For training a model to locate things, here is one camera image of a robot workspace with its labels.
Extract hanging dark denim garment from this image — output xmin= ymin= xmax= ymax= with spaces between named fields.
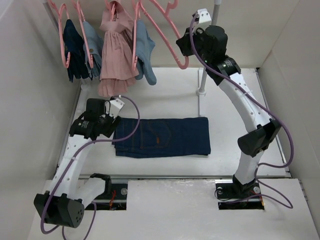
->
xmin=63 ymin=19 xmax=89 ymax=83

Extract hanging pink dress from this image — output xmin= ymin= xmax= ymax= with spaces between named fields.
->
xmin=98 ymin=1 xmax=139 ymax=97

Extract grey rack pole right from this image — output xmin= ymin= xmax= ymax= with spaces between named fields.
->
xmin=198 ymin=0 xmax=222 ymax=95

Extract hanging light blue garment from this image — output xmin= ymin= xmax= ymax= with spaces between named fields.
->
xmin=83 ymin=21 xmax=104 ymax=80

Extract aluminium rail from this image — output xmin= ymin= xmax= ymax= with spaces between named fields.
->
xmin=77 ymin=174 xmax=236 ymax=180

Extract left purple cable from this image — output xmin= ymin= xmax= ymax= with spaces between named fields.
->
xmin=39 ymin=94 xmax=141 ymax=240

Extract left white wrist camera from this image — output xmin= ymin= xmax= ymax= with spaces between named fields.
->
xmin=108 ymin=98 xmax=125 ymax=119

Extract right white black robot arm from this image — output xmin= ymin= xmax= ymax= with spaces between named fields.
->
xmin=176 ymin=25 xmax=281 ymax=198

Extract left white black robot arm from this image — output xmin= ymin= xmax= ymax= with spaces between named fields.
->
xmin=33 ymin=98 xmax=124 ymax=228

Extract white rack base right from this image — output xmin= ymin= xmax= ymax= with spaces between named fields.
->
xmin=195 ymin=68 xmax=207 ymax=117

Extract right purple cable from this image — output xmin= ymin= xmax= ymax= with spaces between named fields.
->
xmin=189 ymin=14 xmax=295 ymax=210

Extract dark blue denim trousers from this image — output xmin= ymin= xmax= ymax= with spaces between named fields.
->
xmin=112 ymin=117 xmax=211 ymax=159

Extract white rack base left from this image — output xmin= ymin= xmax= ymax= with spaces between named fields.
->
xmin=80 ymin=79 xmax=92 ymax=93

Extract grey rack pole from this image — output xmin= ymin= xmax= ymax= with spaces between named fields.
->
xmin=198 ymin=0 xmax=222 ymax=95
xmin=42 ymin=0 xmax=59 ymax=32

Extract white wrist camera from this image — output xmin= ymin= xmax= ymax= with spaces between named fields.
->
xmin=195 ymin=8 xmax=212 ymax=25
xmin=108 ymin=98 xmax=125 ymax=119

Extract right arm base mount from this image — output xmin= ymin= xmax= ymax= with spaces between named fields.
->
xmin=214 ymin=182 xmax=265 ymax=210

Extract purple cable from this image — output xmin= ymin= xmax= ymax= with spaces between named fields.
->
xmin=189 ymin=14 xmax=295 ymax=210
xmin=39 ymin=94 xmax=141 ymax=240

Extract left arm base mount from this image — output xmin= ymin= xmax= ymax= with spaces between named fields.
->
xmin=94 ymin=179 xmax=128 ymax=211

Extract pink hanger holding dress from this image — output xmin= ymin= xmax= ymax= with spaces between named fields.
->
xmin=102 ymin=0 xmax=119 ymax=22

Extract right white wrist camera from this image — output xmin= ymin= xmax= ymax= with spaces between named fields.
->
xmin=195 ymin=8 xmax=212 ymax=25

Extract grey rack pole left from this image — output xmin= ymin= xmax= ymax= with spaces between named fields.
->
xmin=42 ymin=0 xmax=59 ymax=32

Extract white rack base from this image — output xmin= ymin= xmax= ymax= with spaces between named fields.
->
xmin=195 ymin=68 xmax=207 ymax=117
xmin=80 ymin=79 xmax=92 ymax=93

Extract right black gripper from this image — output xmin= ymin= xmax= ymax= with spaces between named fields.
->
xmin=176 ymin=25 xmax=211 ymax=64

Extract hanging blue grey garment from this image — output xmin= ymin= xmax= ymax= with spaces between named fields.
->
xmin=135 ymin=19 xmax=157 ymax=86

